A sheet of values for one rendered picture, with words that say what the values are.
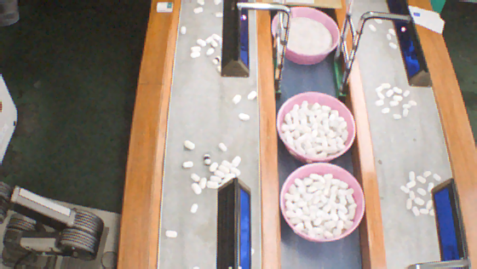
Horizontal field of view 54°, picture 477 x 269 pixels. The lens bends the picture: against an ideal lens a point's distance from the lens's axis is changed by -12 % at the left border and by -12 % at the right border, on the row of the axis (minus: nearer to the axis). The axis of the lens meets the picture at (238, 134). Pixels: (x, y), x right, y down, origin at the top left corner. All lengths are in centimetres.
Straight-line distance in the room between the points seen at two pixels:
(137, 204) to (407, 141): 93
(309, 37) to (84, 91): 133
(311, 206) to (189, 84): 60
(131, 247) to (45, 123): 140
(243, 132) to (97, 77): 134
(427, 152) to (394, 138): 13
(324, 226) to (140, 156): 61
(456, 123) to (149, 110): 110
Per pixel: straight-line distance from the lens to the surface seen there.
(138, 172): 164
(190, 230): 157
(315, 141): 176
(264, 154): 167
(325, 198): 165
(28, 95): 295
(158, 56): 191
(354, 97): 186
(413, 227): 169
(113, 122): 270
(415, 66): 159
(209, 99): 181
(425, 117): 194
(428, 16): 230
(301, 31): 208
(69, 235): 156
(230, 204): 120
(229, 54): 147
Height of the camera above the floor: 218
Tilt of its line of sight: 57 degrees down
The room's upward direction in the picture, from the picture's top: 5 degrees clockwise
